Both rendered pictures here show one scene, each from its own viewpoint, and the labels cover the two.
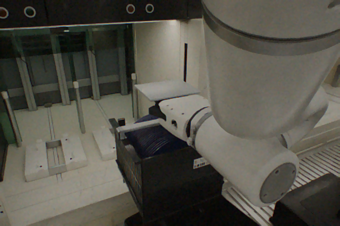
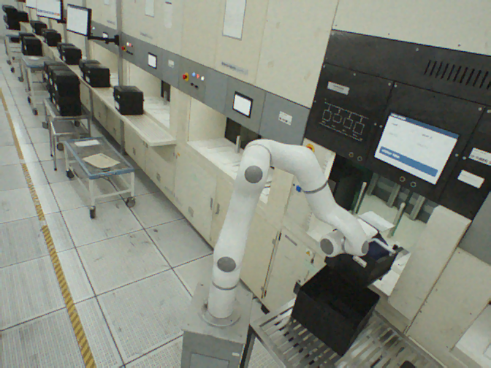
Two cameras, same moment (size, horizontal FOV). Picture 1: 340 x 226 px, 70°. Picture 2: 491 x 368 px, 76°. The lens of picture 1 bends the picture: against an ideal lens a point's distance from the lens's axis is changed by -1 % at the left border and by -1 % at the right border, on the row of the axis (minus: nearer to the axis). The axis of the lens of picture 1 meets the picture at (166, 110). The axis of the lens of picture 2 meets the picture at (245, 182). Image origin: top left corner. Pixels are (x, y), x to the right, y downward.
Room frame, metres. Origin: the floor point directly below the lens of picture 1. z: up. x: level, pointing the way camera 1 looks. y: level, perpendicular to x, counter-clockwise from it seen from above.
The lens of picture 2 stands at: (-0.34, -0.96, 1.95)
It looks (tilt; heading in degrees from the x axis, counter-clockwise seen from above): 28 degrees down; 74
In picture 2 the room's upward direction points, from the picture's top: 10 degrees clockwise
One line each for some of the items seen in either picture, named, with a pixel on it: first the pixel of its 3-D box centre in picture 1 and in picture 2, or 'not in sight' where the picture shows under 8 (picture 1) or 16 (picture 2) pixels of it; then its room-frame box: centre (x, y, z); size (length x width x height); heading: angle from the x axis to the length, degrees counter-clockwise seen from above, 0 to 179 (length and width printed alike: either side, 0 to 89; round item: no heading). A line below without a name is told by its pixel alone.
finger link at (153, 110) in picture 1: (167, 112); not in sight; (0.44, 0.00, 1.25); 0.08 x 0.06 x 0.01; 83
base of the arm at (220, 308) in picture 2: not in sight; (222, 294); (-0.09, 0.01, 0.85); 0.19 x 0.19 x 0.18
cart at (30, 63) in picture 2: not in sight; (42, 84); (-2.49, 5.05, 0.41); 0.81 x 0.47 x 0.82; 117
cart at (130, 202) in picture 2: not in sight; (100, 172); (-1.06, 2.28, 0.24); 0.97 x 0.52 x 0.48; 119
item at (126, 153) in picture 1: (167, 147); (363, 249); (0.52, 0.00, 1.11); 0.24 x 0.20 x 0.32; 116
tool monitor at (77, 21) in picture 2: not in sight; (95, 26); (-1.18, 3.10, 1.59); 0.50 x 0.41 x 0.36; 26
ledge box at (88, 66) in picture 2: not in sight; (96, 75); (-1.34, 3.78, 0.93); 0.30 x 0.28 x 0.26; 119
